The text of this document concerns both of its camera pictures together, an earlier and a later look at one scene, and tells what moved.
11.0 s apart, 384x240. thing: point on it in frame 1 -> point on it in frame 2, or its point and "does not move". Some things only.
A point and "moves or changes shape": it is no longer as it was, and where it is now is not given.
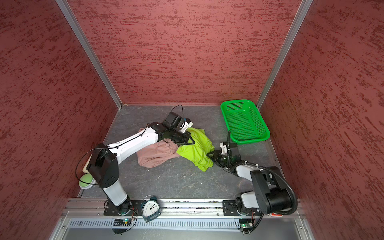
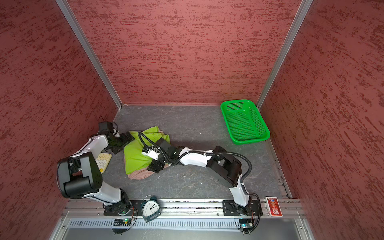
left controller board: x=125 y=222 does not move
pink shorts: x=158 y=153 moves or changes shape
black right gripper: x=215 y=157 -> x=155 y=165
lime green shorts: x=197 y=153 -> x=135 y=161
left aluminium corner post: x=74 y=24 does not move
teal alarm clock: x=150 y=209 does not move
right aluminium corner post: x=303 y=11 does not move
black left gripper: x=186 y=135 -> x=125 y=141
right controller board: x=246 y=225 does not move
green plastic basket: x=244 y=121 does not move
